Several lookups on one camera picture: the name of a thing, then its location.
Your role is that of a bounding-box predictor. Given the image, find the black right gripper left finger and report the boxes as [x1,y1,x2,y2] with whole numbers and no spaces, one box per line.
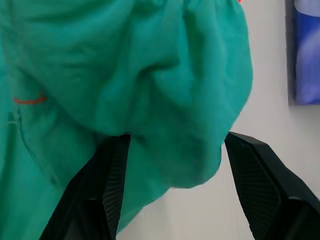
[38,134,132,240]

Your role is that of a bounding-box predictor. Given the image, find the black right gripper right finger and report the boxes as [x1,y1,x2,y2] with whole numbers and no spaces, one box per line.
[224,131,320,240]

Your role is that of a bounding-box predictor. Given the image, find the green shorts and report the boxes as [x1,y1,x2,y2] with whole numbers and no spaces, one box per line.
[0,0,255,240]

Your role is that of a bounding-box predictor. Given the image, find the purple toilet paper pack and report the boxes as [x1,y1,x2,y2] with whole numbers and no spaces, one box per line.
[286,0,320,106]

